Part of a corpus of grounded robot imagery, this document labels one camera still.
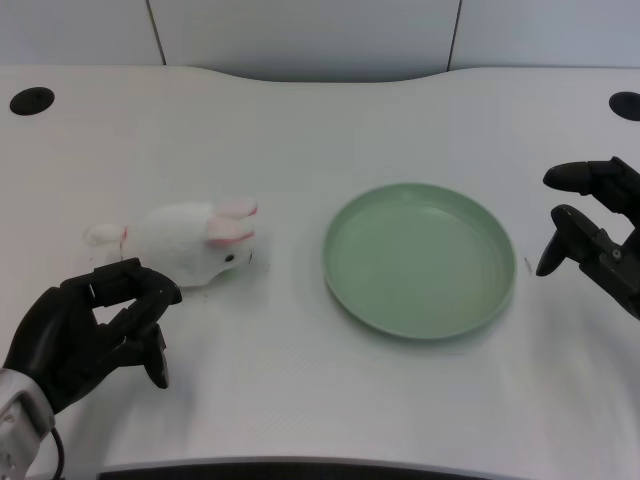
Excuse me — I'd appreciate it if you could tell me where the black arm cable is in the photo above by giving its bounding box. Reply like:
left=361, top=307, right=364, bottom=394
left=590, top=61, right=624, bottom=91
left=34, top=425, right=66, bottom=479

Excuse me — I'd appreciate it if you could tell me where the white plush rabbit doll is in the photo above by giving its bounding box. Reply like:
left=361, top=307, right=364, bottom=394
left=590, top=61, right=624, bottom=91
left=83, top=197, right=259, bottom=289

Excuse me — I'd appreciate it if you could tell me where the black round cable grommet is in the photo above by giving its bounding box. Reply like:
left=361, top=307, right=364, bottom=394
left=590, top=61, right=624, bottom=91
left=9, top=86, right=55, bottom=117
left=608, top=91, right=640, bottom=121

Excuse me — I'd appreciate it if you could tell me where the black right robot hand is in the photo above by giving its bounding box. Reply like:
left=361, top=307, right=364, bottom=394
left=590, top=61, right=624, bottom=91
left=535, top=155, right=640, bottom=322

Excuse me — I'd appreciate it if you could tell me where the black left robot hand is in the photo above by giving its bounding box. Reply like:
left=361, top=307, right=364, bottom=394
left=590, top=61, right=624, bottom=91
left=1, top=257, right=183, bottom=415

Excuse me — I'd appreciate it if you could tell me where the green round plate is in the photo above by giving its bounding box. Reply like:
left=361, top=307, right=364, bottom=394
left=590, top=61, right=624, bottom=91
left=322, top=183, right=517, bottom=341

